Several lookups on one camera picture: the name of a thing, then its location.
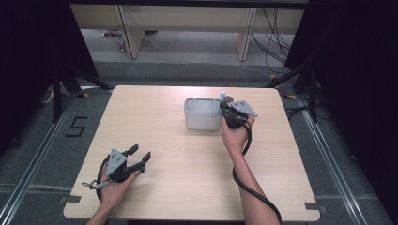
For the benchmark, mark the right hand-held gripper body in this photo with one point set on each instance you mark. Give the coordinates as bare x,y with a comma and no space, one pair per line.
241,109

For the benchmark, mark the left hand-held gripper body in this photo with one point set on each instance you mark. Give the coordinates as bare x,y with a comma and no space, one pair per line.
116,162

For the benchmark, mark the white plastic bin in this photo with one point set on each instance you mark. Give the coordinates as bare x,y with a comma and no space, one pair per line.
202,120

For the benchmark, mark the person's right hand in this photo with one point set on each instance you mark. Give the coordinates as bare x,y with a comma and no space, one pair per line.
234,137

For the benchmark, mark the person's left hand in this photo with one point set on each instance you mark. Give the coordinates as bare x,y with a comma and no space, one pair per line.
112,192

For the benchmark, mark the grey tape piece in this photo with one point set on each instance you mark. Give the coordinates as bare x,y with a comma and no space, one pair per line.
314,206
70,198

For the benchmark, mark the black metal stand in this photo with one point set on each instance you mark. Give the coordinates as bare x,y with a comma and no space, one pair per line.
313,93
58,93

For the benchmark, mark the black curtain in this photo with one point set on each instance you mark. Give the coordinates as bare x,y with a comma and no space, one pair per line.
353,78
28,62

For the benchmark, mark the pink object on floor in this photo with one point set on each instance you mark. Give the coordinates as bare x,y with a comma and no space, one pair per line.
112,33

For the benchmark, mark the metal floor rail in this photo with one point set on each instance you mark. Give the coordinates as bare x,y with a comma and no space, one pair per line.
338,175
34,165

